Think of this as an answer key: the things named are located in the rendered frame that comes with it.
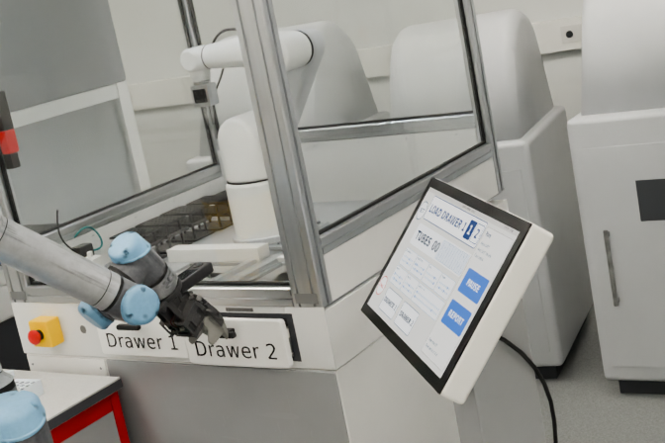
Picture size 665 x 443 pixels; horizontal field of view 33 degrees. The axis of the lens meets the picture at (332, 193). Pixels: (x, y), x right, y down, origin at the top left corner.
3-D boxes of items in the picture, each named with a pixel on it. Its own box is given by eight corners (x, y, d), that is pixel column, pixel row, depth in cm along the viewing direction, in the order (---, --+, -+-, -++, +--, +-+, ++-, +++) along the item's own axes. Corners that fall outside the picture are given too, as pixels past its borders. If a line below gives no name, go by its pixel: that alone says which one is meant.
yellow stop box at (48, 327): (50, 349, 284) (44, 322, 283) (32, 348, 288) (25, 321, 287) (65, 341, 288) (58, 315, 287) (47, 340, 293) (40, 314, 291)
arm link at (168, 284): (146, 260, 234) (175, 260, 229) (158, 273, 237) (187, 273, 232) (132, 290, 230) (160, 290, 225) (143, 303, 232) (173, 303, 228)
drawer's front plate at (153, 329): (189, 358, 263) (179, 314, 260) (102, 353, 279) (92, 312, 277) (194, 355, 264) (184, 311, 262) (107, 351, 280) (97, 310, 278)
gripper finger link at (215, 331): (218, 356, 243) (191, 332, 238) (229, 333, 246) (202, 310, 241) (228, 355, 241) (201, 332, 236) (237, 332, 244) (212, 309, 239)
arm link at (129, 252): (96, 256, 224) (123, 223, 227) (128, 288, 231) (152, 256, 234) (118, 265, 218) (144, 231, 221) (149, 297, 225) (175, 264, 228)
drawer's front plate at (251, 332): (289, 368, 243) (279, 321, 240) (190, 363, 259) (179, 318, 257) (294, 365, 244) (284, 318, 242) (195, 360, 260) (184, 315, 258)
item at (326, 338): (335, 370, 241) (323, 308, 239) (24, 353, 299) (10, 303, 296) (513, 237, 317) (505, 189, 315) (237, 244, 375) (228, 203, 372)
